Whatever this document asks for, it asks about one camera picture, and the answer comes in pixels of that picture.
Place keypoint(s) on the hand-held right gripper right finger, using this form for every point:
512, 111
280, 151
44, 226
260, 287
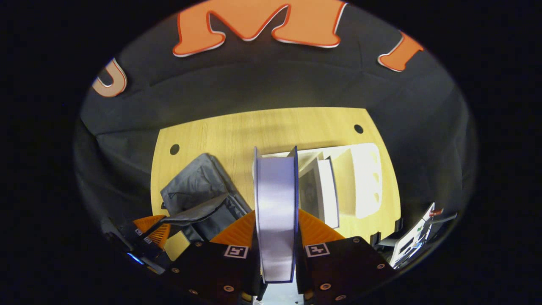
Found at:
338, 267

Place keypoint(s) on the grey schoolbag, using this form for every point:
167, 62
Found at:
199, 182

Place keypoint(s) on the white portrait cover book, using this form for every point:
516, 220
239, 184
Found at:
324, 195

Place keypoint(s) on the white bookshelf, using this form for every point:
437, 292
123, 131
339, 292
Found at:
360, 182

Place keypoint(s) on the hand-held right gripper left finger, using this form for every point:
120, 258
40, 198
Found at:
211, 271

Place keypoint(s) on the white electronic device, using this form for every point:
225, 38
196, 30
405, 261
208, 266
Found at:
413, 241

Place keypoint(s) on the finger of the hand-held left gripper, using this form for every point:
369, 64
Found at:
150, 222
163, 236

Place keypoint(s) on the blue spine book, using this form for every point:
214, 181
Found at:
275, 212

